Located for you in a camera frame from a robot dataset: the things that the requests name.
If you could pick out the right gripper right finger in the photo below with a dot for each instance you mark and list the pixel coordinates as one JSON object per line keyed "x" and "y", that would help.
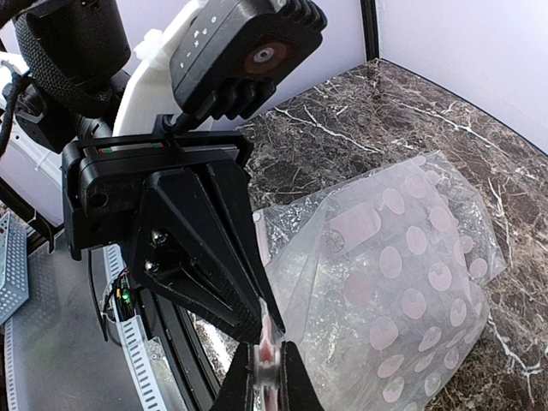
{"x": 296, "y": 392}

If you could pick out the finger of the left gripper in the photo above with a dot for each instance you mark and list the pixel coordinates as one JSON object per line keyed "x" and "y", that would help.
{"x": 228, "y": 183}
{"x": 180, "y": 250}

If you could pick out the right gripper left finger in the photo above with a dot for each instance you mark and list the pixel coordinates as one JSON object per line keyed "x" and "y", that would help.
{"x": 237, "y": 391}

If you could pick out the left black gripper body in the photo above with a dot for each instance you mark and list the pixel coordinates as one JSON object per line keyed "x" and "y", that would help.
{"x": 103, "y": 178}

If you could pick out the dotted zip bag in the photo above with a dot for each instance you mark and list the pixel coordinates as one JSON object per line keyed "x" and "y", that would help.
{"x": 381, "y": 281}

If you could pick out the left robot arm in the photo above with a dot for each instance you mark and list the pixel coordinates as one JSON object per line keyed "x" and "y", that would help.
{"x": 75, "y": 52}

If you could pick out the small electronics board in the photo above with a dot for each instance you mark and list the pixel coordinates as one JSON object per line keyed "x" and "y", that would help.
{"x": 119, "y": 299}

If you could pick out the white slotted cable duct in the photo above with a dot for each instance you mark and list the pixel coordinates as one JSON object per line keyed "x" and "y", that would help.
{"x": 147, "y": 363}

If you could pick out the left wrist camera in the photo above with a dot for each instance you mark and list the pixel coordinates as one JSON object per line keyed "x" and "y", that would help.
{"x": 236, "y": 53}

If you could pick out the right black frame post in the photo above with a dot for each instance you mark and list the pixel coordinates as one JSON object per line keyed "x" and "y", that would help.
{"x": 370, "y": 29}

